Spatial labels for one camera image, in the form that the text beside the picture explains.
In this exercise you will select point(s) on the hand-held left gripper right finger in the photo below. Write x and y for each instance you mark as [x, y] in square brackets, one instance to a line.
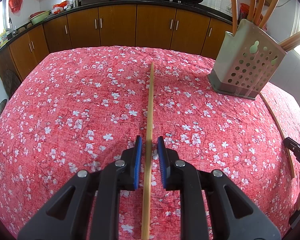
[162, 162]

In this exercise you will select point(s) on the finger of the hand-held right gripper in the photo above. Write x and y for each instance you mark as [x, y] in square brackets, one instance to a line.
[298, 156]

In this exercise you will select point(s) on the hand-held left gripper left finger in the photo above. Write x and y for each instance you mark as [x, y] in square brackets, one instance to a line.
[138, 162]

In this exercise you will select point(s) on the grey perforated chopstick holder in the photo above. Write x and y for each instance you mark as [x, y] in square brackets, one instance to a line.
[225, 60]

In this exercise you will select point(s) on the red floral tablecloth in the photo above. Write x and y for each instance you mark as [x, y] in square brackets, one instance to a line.
[65, 105]

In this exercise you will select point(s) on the brown wooden base cabinet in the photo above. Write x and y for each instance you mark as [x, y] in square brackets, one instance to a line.
[20, 52]
[117, 27]

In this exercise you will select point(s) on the round dark board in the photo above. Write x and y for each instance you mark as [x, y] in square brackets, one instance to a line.
[0, 108]

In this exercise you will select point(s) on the red plastic bag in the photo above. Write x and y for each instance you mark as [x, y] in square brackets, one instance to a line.
[243, 8]

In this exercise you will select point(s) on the black kitchen countertop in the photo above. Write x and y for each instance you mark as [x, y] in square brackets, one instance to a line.
[125, 1]

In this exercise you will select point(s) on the gas stove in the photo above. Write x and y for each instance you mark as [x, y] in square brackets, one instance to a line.
[173, 0]

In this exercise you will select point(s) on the green basin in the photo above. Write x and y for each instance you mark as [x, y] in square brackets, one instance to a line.
[40, 17]

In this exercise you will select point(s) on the yellow dish soap bottle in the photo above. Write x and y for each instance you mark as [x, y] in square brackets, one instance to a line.
[3, 40]

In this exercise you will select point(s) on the metal sink faucet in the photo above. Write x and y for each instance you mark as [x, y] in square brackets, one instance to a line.
[12, 26]

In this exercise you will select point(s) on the red wall hanging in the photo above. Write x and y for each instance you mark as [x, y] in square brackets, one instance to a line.
[16, 2]

